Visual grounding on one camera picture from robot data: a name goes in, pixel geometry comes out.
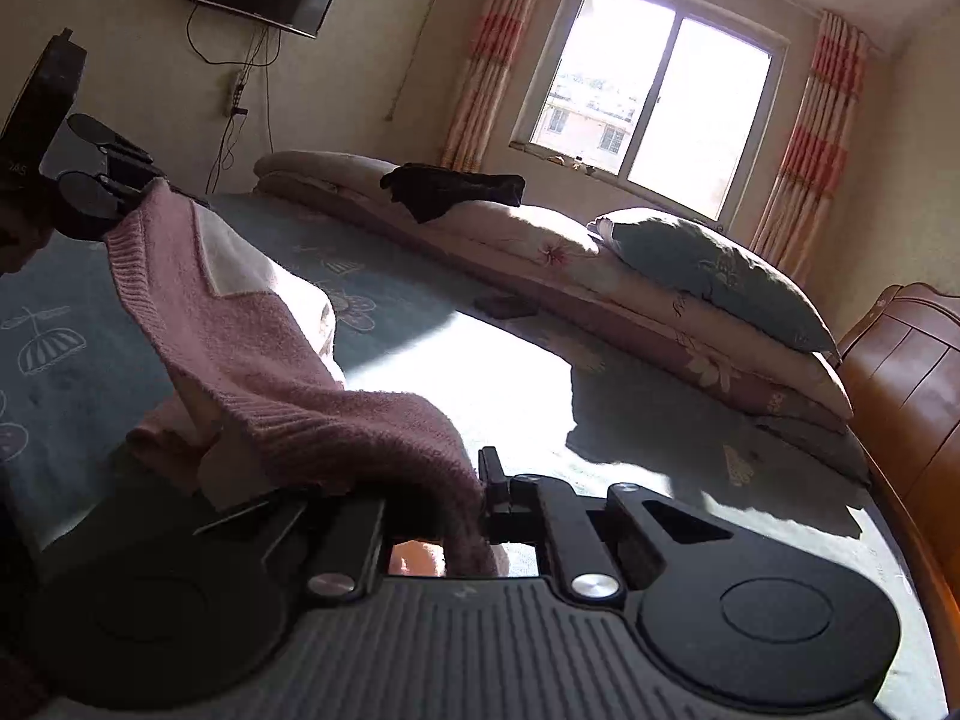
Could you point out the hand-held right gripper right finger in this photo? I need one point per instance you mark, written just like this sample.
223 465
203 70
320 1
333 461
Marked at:
491 484

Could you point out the folded floral quilt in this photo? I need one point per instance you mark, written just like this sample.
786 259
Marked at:
525 240

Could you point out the power strip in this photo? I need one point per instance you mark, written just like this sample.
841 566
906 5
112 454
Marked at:
236 94

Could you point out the wooden headboard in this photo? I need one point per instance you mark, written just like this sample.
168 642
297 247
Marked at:
900 375

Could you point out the window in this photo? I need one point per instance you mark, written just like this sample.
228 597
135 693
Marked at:
652 90

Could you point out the pink and white knit sweater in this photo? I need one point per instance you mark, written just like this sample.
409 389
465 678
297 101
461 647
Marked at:
247 345

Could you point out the grey-green pillow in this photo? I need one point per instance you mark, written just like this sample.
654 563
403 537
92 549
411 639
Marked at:
712 270

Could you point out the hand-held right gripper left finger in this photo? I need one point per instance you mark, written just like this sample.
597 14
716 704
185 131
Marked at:
360 532

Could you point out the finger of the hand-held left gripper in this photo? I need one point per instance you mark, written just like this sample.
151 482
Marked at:
129 150
127 187

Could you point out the black garment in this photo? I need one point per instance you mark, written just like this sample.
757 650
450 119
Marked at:
450 187

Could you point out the pink striped curtain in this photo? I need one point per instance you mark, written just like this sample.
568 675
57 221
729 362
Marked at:
814 142
495 52

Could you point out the small dark flat object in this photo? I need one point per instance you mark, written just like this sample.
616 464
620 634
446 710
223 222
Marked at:
506 305

